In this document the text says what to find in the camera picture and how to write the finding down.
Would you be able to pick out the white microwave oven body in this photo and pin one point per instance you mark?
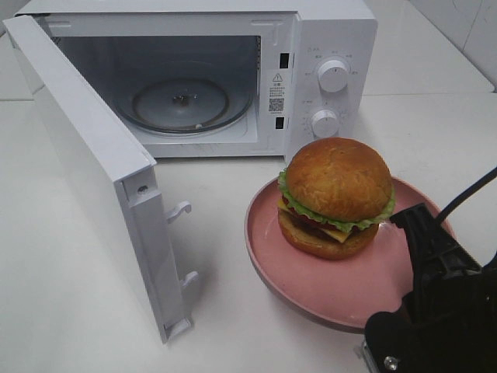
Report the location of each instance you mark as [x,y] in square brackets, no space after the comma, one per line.
[103,39]

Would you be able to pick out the pink plate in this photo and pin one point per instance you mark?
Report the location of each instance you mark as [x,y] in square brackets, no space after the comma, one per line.
[342,294]

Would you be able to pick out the glass microwave turntable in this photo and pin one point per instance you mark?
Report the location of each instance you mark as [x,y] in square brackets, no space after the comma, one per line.
[185,97]

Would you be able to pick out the upper white power knob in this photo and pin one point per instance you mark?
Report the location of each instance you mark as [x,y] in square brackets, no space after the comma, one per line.
[333,74]

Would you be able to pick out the warning label with QR code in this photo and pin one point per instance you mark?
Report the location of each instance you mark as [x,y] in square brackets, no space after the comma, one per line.
[276,83]

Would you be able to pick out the burger with lettuce and cheese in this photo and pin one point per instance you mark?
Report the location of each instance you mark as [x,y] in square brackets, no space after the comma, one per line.
[334,194]

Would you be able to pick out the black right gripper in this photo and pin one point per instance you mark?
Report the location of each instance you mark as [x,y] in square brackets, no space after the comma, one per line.
[447,323]

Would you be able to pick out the lower white timer knob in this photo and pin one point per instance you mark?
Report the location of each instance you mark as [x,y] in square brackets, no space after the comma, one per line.
[324,124]

